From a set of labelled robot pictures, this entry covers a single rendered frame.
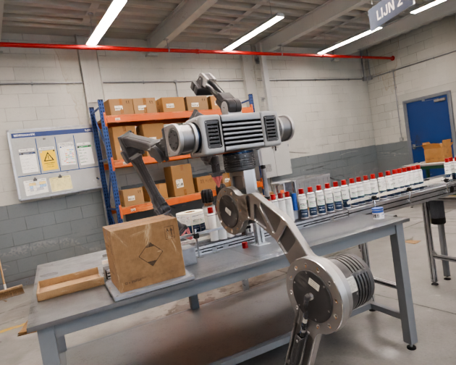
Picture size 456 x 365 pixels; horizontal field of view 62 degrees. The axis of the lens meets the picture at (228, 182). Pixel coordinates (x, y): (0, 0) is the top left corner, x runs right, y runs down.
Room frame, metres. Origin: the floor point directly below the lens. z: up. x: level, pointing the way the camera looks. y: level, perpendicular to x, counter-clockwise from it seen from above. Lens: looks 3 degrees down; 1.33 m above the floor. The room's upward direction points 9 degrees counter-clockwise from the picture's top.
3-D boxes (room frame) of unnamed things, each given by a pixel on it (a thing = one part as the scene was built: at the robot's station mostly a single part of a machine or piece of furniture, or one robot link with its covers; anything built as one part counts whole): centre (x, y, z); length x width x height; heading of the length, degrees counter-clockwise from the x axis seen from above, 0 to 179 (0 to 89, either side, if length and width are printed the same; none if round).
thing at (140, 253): (1.76, 0.44, 0.99); 0.30 x 0.24 x 0.27; 116
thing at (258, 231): (2.20, -0.13, 1.16); 0.04 x 0.04 x 0.67; 25
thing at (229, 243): (2.32, -0.03, 0.85); 1.65 x 0.11 x 0.05; 115
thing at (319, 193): (2.59, -0.61, 0.98); 0.05 x 0.05 x 0.20
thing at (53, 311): (2.44, 0.16, 0.82); 2.10 x 1.31 x 0.02; 115
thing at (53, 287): (1.90, 0.87, 0.85); 0.30 x 0.26 x 0.04; 115
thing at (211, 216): (2.24, 0.13, 0.98); 0.05 x 0.05 x 0.20
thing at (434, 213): (3.25, -1.74, 0.71); 0.15 x 0.12 x 0.34; 25
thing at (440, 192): (2.91, -1.31, 0.47); 1.17 x 0.38 x 0.94; 115
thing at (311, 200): (2.56, -0.54, 0.98); 0.05 x 0.05 x 0.20
